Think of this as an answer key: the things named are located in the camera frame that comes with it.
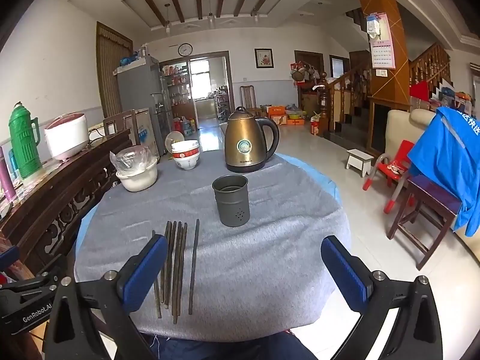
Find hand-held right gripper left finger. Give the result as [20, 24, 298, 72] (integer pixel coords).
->
[40, 233, 169, 360]

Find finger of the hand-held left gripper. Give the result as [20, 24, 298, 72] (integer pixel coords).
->
[0, 245, 20, 271]
[0, 270, 58, 309]

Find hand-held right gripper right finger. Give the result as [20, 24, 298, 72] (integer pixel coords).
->
[320, 235, 445, 360]

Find row of dark chopsticks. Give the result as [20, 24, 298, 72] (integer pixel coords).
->
[151, 218, 201, 325]

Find grey metal utensil holder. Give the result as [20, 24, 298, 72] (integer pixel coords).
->
[212, 174, 251, 228]

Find wooden chair at left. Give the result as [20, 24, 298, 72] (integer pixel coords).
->
[0, 129, 132, 282]

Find purple bottle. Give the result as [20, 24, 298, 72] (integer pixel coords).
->
[0, 146, 17, 201]

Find white plastic basin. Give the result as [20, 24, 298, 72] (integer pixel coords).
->
[115, 159, 158, 193]

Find blue table cover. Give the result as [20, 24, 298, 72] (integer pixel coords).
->
[275, 153, 343, 211]

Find grey tablecloth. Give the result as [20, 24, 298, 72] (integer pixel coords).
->
[74, 152, 351, 340]

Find clear plastic bag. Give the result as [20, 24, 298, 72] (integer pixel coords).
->
[110, 145, 152, 175]

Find white step stool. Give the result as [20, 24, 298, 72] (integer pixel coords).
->
[346, 149, 375, 178]

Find green thermos flask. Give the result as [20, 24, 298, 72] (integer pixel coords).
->
[8, 102, 43, 179]

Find dark stool with purple seat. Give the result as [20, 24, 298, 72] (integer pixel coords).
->
[387, 174, 463, 271]

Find person's dark blue trousers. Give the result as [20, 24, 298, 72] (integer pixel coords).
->
[142, 329, 319, 360]

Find red plastic child chair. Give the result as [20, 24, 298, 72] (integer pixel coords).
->
[362, 139, 415, 214]

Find white round fan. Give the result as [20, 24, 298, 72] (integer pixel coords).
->
[165, 130, 184, 152]

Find white pink rice cooker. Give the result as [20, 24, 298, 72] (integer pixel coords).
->
[44, 112, 91, 163]

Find white chest freezer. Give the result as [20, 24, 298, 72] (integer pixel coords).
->
[124, 108, 161, 156]

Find dark wooden chair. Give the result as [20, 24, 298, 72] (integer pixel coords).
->
[103, 109, 137, 136]

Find gold electric kettle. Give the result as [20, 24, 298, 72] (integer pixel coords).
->
[224, 106, 280, 173]

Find blue jacket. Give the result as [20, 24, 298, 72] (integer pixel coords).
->
[407, 107, 480, 237]

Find orange cardboard box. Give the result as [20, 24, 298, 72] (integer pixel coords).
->
[267, 105, 289, 125]

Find wooden staircase railing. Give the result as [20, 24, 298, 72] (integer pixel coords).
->
[319, 43, 451, 143]

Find grey refrigerator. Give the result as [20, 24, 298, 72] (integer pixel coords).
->
[114, 56, 171, 156]

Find tall-backed wooden chair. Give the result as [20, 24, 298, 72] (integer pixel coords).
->
[240, 85, 262, 118]

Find brown wooden door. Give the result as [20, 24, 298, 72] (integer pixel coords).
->
[95, 22, 134, 119]

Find framed flower picture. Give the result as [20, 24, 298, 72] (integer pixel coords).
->
[254, 48, 274, 69]

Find pink wall calendar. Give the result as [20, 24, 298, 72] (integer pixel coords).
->
[369, 12, 397, 70]

